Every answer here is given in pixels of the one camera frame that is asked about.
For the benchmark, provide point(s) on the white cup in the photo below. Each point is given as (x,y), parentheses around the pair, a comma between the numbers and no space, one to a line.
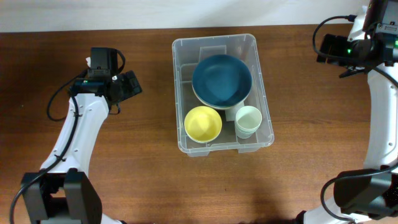
(249,117)

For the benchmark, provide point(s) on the green cup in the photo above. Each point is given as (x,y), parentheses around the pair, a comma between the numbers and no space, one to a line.
(241,129)

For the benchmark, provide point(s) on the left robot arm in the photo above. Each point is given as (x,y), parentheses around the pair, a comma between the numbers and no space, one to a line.
(61,192)

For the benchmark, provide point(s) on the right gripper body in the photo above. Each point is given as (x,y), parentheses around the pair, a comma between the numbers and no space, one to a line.
(343,53)

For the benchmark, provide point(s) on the dark blue plate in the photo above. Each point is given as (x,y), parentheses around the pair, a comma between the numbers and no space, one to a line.
(222,80)

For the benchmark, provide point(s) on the grey cup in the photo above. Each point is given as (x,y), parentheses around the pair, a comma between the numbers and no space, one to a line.
(242,135)

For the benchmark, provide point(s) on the white label in bin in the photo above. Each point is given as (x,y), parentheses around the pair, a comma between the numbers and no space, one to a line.
(230,114)

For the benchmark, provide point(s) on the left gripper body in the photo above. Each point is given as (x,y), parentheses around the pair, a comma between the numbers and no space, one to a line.
(129,86)

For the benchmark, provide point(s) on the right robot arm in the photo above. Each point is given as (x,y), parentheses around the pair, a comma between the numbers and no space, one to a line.
(357,196)

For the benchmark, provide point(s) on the cream plate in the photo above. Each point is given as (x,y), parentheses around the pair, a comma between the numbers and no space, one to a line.
(219,107)

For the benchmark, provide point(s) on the clear plastic storage bin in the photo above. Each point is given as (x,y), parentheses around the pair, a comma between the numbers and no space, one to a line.
(187,54)

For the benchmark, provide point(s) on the yellow bowl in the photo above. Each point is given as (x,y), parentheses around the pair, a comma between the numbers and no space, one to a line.
(203,119)

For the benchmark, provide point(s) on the white bowl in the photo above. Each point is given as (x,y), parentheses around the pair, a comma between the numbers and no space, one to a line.
(202,137)

